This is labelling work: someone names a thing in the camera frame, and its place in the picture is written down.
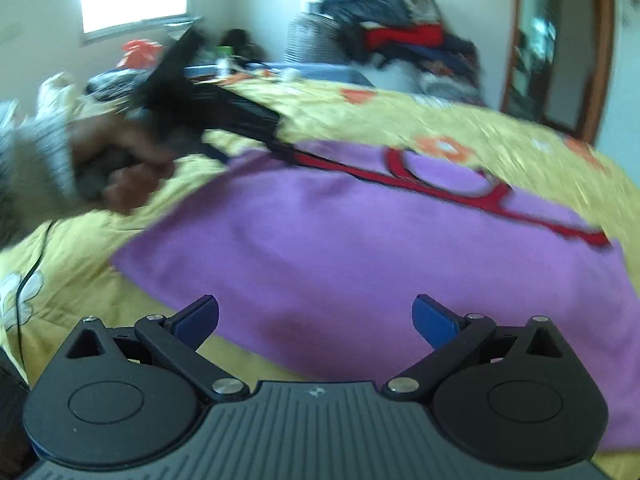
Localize pile of clothes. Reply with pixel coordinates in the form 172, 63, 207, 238
320, 0, 485, 106

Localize yellow floral bedspread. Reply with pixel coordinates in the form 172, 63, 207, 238
1, 79, 639, 384

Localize black cable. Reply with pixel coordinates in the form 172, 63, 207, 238
14, 219, 57, 371

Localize grey knitted sleeve forearm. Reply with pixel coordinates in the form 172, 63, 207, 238
1, 115, 86, 248

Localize white quilted cloth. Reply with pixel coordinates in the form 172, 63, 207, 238
0, 72, 81, 129

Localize orange plastic bag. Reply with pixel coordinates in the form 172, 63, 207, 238
117, 39, 164, 70

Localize wooden door frame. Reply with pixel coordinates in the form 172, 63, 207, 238
501, 0, 614, 144

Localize black backpack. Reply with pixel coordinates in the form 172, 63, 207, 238
219, 28, 265, 63

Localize blue striped blanket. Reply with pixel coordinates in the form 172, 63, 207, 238
182, 60, 374, 87

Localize person's left hand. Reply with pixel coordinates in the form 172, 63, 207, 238
67, 113, 176, 214

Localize checkered houndstooth bag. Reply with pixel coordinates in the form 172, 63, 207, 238
284, 13, 349, 65

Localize purple sweater red collar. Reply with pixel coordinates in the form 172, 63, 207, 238
113, 141, 639, 450

